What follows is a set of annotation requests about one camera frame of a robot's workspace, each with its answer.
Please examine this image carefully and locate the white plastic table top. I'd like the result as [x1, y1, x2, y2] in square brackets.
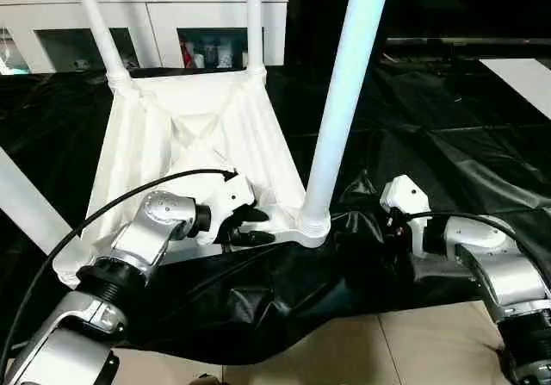
[52, 68, 331, 291]

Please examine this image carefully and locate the white plastic table leg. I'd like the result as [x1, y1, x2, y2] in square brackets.
[0, 146, 74, 257]
[71, 0, 130, 87]
[245, 0, 264, 76]
[303, 0, 393, 236]

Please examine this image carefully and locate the black work surface mat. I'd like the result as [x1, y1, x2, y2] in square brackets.
[0, 59, 551, 367]

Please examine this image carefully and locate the white flat board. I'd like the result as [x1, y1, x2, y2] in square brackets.
[480, 58, 551, 119]

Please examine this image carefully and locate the black metal bar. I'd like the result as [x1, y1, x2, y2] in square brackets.
[385, 36, 551, 47]

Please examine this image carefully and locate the white glass-door cabinet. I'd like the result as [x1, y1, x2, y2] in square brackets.
[0, 0, 288, 75]

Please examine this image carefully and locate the white and turquoise rack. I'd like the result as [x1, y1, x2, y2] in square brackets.
[0, 27, 31, 75]

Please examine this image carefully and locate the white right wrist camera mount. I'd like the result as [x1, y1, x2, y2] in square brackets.
[381, 176, 430, 257]

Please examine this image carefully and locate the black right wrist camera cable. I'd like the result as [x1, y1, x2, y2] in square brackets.
[408, 211, 551, 274]

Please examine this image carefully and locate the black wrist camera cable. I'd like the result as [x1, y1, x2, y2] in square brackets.
[408, 211, 551, 274]
[0, 168, 238, 360]

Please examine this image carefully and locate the black left wrist camera cable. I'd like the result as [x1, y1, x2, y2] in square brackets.
[0, 168, 238, 360]

